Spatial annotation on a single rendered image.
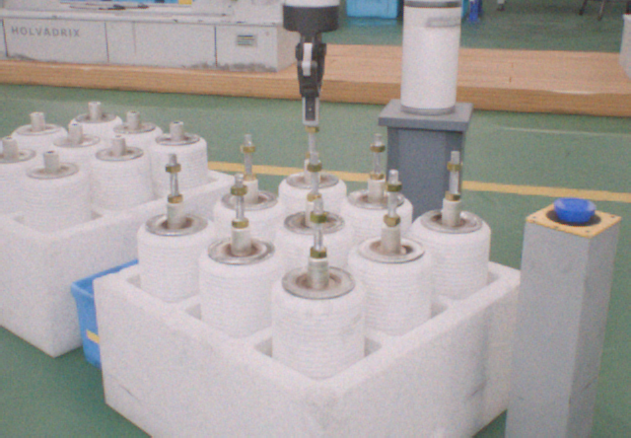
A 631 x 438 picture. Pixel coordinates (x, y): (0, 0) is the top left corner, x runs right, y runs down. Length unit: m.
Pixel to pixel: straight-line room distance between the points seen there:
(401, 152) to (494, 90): 1.45
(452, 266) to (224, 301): 0.27
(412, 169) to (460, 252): 0.39
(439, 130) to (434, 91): 0.06
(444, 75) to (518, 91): 1.45
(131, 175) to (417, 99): 0.47
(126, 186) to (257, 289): 0.45
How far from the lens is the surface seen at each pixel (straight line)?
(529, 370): 0.87
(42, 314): 1.19
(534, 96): 2.73
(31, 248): 1.16
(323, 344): 0.77
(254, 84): 2.87
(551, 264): 0.81
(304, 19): 1.02
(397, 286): 0.84
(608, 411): 1.11
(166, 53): 3.07
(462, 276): 0.94
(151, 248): 0.93
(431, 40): 1.27
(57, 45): 3.29
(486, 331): 0.95
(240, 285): 0.83
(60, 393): 1.13
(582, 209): 0.81
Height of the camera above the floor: 0.59
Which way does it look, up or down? 19 degrees down
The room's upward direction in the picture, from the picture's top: straight up
